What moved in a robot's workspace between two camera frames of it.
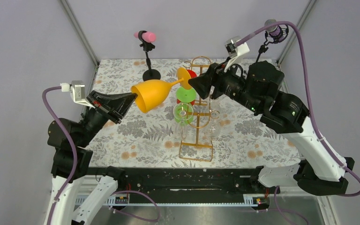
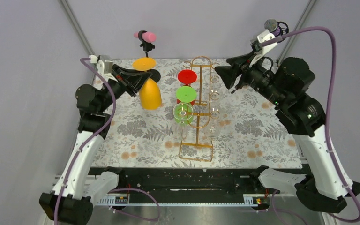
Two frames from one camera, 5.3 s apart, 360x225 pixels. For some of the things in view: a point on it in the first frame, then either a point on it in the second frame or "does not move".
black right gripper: (213, 81) to (242, 76)
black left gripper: (113, 105) to (131, 79)
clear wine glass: (183, 112) does not move
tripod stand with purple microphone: (275, 34) does not move
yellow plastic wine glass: (152, 93) to (150, 95)
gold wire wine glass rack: (199, 115) does not move
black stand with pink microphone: (145, 37) does not move
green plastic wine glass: (183, 112) does not move
